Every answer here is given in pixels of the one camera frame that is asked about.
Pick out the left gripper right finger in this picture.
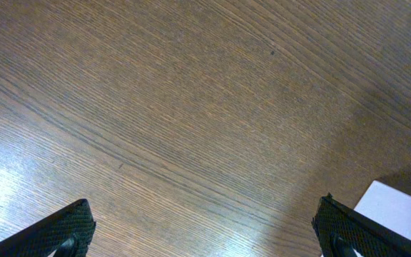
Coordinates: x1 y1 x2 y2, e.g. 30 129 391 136
312 194 411 257

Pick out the pink open cardboard box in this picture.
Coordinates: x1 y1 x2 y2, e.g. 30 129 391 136
354 181 411 240

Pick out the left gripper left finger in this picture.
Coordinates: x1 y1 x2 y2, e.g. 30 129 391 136
0 198 96 257

